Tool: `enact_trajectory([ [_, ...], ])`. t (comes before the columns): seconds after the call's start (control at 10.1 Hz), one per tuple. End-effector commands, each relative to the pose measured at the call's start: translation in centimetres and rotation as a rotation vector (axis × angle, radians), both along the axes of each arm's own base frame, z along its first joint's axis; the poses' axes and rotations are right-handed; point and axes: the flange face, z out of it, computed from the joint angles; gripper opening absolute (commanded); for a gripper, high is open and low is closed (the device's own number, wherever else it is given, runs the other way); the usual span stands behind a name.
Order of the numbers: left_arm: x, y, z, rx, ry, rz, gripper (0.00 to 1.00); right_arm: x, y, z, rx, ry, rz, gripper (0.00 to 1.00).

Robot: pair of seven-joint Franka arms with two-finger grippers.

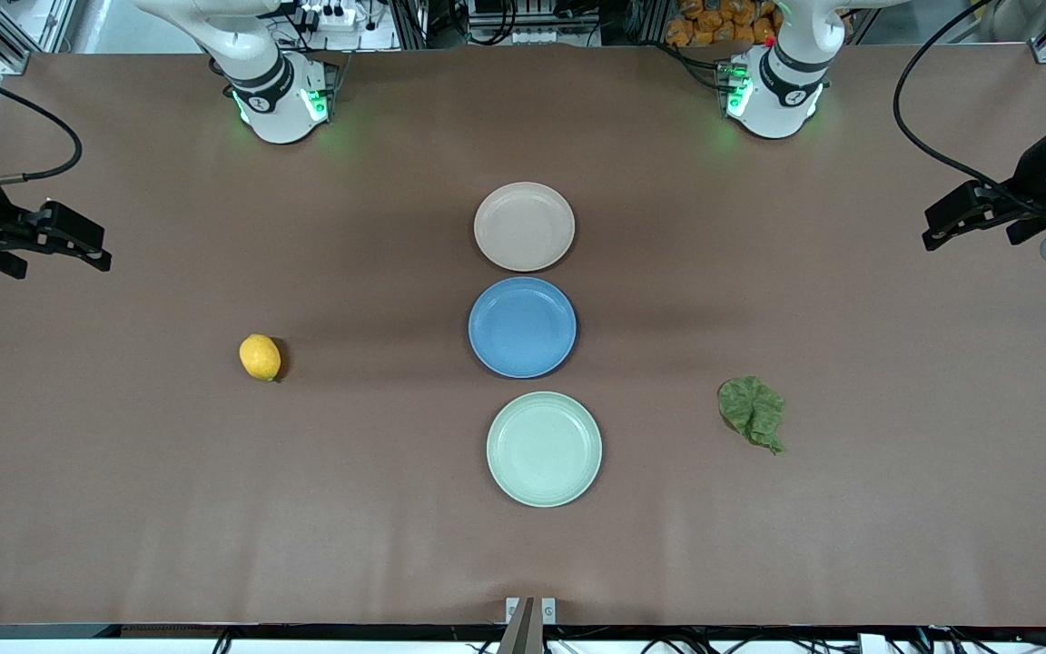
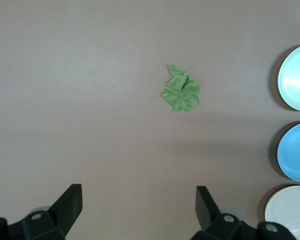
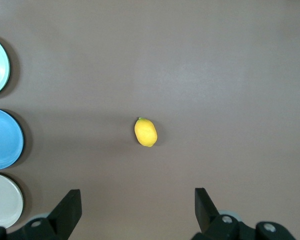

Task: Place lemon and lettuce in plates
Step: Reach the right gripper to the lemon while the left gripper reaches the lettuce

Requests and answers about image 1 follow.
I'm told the blue round plate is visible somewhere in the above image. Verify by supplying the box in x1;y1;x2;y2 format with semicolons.
468;276;578;380

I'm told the white power strip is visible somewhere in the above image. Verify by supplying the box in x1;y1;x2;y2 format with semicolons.
299;3;358;30

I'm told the beige round plate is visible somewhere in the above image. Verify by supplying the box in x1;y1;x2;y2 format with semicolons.
473;182;577;273

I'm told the orange snack bag pile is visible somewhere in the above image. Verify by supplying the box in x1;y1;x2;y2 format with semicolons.
666;0;778;48

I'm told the grey camera pole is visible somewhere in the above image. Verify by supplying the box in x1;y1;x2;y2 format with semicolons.
497;597;538;654

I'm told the pale green round plate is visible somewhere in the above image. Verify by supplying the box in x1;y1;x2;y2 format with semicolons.
486;391;604;508

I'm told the white mounting bracket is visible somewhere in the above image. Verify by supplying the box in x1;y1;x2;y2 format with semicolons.
505;597;558;627

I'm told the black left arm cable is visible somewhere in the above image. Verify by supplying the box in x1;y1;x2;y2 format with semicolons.
891;0;1046;215

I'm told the yellow lemon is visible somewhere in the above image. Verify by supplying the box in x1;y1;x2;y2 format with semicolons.
239;333;283;383

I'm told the green lettuce leaf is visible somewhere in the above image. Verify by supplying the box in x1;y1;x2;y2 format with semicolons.
717;376;787;456

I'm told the brown table cover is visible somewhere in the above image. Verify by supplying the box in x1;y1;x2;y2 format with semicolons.
0;44;1046;629

